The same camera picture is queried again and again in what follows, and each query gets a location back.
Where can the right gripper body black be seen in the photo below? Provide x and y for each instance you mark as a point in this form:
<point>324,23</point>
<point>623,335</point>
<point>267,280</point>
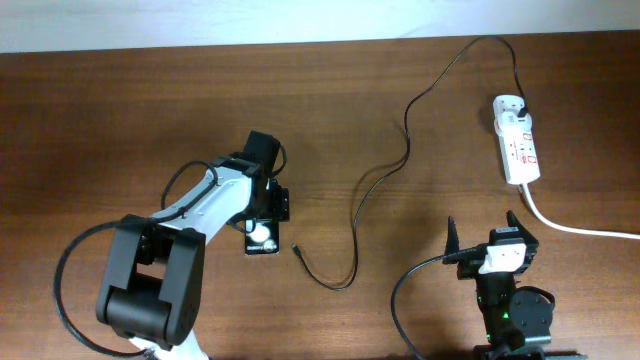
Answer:
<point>469,269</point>

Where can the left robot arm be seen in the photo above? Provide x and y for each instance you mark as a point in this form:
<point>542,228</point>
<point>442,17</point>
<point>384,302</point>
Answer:
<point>151,289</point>

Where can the white usb charger plug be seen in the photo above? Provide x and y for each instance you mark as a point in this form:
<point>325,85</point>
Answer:
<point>511,115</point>

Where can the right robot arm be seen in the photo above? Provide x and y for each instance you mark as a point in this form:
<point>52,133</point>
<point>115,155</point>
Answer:
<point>517,319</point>

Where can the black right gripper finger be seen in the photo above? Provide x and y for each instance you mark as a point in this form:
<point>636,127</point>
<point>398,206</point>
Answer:
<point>452,242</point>
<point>512,221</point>

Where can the white power strip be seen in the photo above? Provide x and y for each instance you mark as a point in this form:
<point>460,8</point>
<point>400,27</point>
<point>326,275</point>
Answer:
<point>519,157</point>

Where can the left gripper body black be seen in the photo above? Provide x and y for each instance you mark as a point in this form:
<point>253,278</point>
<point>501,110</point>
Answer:
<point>273,205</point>

